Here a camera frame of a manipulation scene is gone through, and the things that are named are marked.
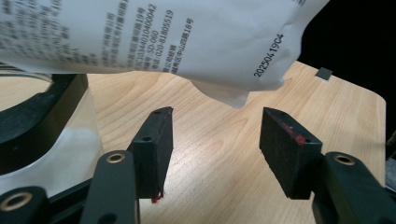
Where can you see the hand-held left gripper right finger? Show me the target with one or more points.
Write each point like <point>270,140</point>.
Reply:
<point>289,161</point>

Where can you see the grey tape tab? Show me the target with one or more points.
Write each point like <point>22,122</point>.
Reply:
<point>323,74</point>

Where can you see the white printed pouch bag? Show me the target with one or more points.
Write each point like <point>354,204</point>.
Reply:
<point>202,40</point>

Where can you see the glass jar with black lid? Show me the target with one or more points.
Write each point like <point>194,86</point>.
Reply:
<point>31,121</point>

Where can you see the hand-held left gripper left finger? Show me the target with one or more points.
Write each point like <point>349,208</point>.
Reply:
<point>152,155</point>

